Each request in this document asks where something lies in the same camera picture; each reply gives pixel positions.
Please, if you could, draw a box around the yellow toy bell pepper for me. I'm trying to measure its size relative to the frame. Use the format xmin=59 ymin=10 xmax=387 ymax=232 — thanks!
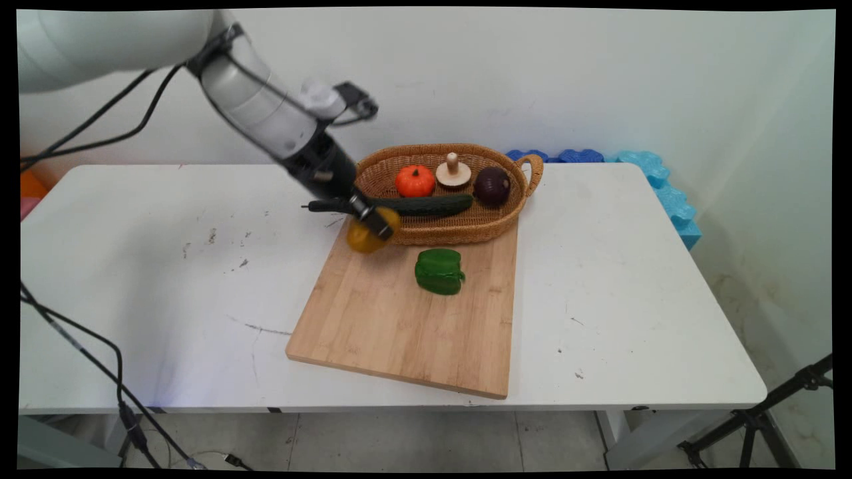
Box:
xmin=345 ymin=206 xmax=402 ymax=255

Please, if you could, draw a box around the black hanging cable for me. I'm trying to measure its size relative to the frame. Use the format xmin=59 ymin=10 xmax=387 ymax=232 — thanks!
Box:
xmin=19 ymin=283 xmax=204 ymax=470

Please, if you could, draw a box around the orange toy pumpkin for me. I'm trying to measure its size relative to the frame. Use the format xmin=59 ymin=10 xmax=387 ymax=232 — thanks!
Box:
xmin=395 ymin=165 xmax=437 ymax=199

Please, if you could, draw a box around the white floor cable with plug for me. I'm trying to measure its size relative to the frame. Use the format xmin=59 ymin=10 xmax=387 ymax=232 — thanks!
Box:
xmin=143 ymin=427 xmax=255 ymax=470

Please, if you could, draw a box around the orange box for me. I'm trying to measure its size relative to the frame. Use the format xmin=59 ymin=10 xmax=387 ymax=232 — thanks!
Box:
xmin=20 ymin=169 xmax=50 ymax=200

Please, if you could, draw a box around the purple toy onion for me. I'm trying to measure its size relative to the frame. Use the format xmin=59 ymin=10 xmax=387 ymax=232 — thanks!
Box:
xmin=473 ymin=166 xmax=513 ymax=208

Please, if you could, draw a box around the grey cabinet under table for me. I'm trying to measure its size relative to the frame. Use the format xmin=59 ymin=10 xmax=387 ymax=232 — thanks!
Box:
xmin=17 ymin=415 xmax=124 ymax=470

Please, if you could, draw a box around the oval wicker basket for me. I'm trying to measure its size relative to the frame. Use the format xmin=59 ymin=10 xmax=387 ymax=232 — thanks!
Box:
xmin=353 ymin=143 xmax=544 ymax=246

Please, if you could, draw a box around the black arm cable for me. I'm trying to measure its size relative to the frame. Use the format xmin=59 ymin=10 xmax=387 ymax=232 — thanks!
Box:
xmin=20 ymin=68 xmax=157 ymax=164
xmin=20 ymin=63 xmax=185 ymax=172

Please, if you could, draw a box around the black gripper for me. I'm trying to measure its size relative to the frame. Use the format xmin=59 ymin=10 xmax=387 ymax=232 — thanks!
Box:
xmin=280 ymin=132 xmax=395 ymax=241

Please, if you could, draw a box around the light blue foam mat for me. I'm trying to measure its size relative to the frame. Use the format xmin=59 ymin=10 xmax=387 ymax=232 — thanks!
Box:
xmin=603 ymin=151 xmax=703 ymax=251

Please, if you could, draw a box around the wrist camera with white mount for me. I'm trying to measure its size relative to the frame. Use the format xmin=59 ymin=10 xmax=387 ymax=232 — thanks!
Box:
xmin=298 ymin=78 xmax=380 ymax=128

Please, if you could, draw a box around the wooden cutting board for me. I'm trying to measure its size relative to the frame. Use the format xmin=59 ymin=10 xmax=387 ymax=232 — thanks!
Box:
xmin=286 ymin=220 xmax=519 ymax=400

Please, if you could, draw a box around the beige toy mushroom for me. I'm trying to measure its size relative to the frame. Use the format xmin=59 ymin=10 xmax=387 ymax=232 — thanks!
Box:
xmin=436 ymin=152 xmax=473 ymax=188

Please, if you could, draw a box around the black tripod stand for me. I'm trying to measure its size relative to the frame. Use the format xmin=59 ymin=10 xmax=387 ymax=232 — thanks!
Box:
xmin=678 ymin=354 xmax=834 ymax=470

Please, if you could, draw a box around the green toy bell pepper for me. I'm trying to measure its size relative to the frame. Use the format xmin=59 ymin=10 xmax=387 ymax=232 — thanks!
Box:
xmin=415 ymin=248 xmax=467 ymax=296

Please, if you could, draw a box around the dark green toy cucumber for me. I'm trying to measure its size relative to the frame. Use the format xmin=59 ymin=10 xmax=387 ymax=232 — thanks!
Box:
xmin=302 ymin=194 xmax=475 ymax=218

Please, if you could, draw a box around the white table leg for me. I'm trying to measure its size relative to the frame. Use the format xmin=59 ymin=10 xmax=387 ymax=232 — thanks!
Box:
xmin=596 ymin=407 xmax=670 ymax=470

